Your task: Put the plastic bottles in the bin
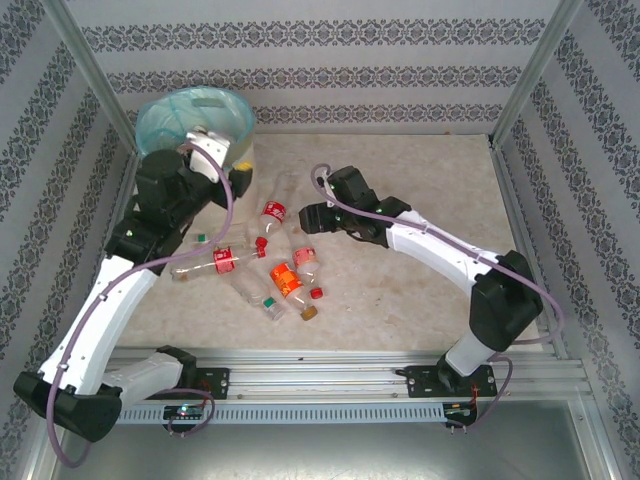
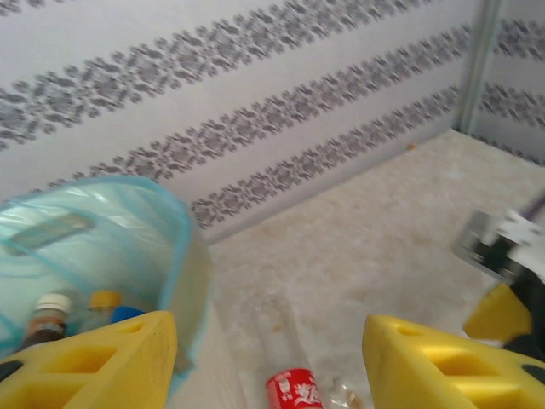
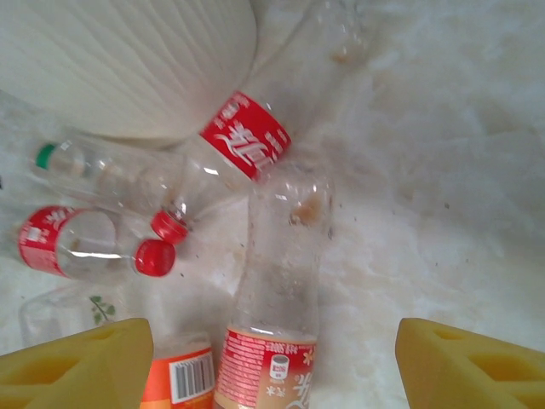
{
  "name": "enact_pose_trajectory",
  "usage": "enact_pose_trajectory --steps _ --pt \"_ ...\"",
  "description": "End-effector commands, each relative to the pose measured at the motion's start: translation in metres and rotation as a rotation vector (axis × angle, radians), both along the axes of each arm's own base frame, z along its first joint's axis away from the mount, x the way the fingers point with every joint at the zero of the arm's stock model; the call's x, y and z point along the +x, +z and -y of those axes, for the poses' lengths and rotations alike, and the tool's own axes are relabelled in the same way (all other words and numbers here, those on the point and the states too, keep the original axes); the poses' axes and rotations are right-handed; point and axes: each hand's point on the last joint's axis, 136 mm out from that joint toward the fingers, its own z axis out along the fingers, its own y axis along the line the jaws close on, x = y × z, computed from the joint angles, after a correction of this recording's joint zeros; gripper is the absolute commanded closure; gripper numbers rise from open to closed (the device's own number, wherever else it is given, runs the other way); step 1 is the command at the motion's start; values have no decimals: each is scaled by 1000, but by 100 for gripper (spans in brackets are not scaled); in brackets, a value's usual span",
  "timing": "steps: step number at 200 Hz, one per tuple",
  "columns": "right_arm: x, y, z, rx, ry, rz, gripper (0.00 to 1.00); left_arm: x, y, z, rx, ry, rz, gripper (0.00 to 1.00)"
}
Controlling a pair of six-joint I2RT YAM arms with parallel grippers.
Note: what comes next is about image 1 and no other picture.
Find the right controller board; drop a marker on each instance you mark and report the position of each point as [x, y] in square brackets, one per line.
[457, 411]

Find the left controller board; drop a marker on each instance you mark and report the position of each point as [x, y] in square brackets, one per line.
[185, 412]

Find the clear cola bottle red label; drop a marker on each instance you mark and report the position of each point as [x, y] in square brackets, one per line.
[273, 210]

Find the cream waste bin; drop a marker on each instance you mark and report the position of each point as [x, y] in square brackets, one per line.
[245, 210]

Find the squat clear bottle green cap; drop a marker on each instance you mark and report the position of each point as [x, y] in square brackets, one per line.
[235, 235]

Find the bin with blue liner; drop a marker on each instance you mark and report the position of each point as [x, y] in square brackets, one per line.
[165, 115]

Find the orange label juice bottle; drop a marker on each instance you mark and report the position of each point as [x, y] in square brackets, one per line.
[285, 280]

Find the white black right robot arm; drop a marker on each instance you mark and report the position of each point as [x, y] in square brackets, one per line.
[440, 250]

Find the clear bottle pink label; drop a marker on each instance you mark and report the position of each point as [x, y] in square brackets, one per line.
[305, 256]

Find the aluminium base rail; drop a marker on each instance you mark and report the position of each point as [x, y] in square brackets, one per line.
[320, 372]

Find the controller board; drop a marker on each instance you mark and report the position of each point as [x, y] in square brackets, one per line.
[457, 411]
[185, 412]

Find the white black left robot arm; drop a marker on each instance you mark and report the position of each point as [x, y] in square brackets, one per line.
[100, 320]

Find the long clear bottle red cap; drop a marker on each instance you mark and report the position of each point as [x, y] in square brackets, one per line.
[223, 260]

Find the aluminium frame post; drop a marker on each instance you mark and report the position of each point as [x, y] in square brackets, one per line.
[540, 65]
[86, 65]

